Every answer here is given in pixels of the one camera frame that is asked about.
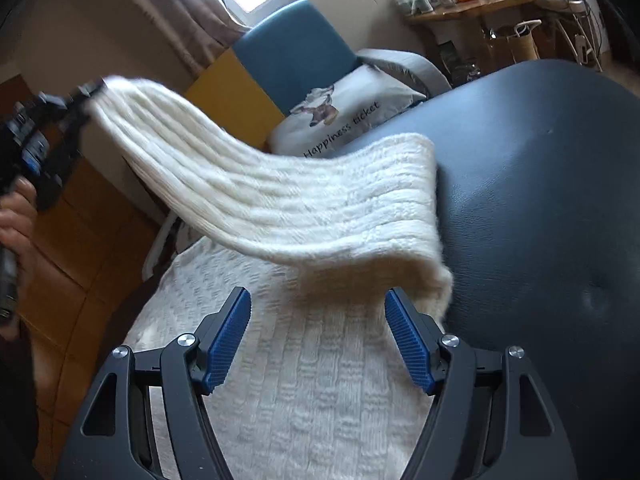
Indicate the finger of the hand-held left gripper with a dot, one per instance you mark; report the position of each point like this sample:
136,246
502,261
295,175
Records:
82,102

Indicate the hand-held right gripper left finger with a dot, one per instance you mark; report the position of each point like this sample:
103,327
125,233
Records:
227,345

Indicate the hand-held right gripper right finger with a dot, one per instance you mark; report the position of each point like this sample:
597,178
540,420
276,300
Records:
410,345

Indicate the cream knit sweater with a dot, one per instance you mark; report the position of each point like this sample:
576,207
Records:
300,195

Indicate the person's left forearm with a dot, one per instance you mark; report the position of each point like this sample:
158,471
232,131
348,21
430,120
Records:
20,385

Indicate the person's left hand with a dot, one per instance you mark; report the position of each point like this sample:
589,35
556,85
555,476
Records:
20,225

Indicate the beige floral curtain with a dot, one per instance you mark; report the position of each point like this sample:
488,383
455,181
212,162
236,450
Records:
190,10

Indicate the grey yellow blue sofa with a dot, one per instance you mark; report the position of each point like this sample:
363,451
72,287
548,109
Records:
295,55

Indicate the deer print pillow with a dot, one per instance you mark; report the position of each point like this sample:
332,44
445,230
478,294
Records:
385,87

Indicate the green package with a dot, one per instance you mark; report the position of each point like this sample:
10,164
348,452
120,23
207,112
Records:
450,60

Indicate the tan tote bag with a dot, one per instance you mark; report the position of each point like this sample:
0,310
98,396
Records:
525,45

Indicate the wooden desk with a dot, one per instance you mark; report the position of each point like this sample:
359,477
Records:
470,10

